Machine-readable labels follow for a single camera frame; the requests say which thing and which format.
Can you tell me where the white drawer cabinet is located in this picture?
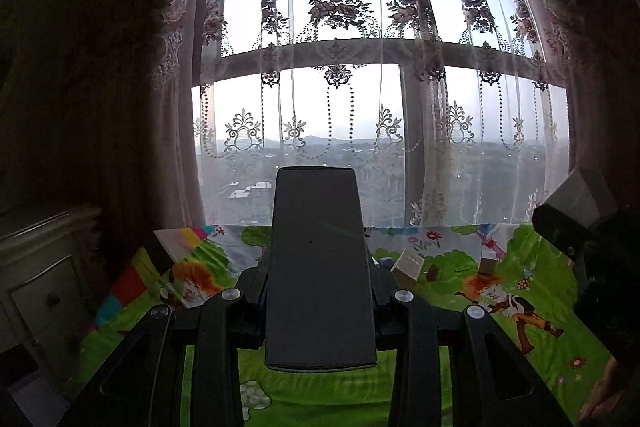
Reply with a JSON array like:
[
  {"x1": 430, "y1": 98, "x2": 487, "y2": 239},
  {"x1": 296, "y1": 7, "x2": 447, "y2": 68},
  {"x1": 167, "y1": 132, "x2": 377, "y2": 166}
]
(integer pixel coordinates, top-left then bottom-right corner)
[{"x1": 1, "y1": 207, "x2": 100, "y2": 383}]

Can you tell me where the green cartoon printed cloth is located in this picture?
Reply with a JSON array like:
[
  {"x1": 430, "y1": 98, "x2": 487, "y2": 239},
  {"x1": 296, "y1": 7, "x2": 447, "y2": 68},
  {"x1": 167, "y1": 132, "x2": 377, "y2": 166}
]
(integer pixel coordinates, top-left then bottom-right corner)
[{"x1": 66, "y1": 223, "x2": 608, "y2": 426}]

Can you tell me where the white cube box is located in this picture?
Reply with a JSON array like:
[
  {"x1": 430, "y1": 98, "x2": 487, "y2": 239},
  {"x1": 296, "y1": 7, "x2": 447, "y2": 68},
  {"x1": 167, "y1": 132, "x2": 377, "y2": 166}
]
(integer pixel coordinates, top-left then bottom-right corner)
[{"x1": 540, "y1": 167, "x2": 617, "y2": 228}]

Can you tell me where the pink drape curtain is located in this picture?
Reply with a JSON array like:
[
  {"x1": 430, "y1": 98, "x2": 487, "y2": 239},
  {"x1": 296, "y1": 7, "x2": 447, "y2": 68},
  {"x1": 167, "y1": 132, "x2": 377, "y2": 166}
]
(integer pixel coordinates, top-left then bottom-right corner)
[{"x1": 1, "y1": 0, "x2": 195, "y2": 228}]

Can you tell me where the white barcode medicine box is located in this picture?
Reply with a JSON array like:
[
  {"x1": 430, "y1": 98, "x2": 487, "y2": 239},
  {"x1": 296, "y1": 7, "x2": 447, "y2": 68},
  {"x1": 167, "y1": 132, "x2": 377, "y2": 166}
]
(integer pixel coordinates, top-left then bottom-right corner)
[{"x1": 265, "y1": 167, "x2": 376, "y2": 373}]

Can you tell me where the long white tilted box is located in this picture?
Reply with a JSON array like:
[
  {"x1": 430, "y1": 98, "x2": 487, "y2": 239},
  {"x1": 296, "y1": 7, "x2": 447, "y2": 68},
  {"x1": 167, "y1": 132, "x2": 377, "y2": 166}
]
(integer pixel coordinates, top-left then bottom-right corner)
[{"x1": 392, "y1": 251, "x2": 424, "y2": 284}]

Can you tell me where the beige cube box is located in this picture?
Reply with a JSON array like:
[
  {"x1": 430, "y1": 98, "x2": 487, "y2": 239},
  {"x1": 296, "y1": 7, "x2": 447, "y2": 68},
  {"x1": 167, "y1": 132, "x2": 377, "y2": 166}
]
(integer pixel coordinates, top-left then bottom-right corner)
[{"x1": 477, "y1": 257, "x2": 500, "y2": 277}]

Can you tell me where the maroon binder clip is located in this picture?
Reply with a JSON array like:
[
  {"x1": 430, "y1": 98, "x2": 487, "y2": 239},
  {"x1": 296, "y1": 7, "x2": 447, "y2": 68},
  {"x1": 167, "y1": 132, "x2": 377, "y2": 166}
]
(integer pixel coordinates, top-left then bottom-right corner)
[{"x1": 425, "y1": 265, "x2": 439, "y2": 282}]

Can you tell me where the white lace sheer curtain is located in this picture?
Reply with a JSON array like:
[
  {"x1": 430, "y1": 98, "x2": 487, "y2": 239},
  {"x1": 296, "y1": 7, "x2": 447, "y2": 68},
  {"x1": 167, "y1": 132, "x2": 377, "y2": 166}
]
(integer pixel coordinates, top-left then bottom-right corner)
[{"x1": 192, "y1": 0, "x2": 570, "y2": 227}]

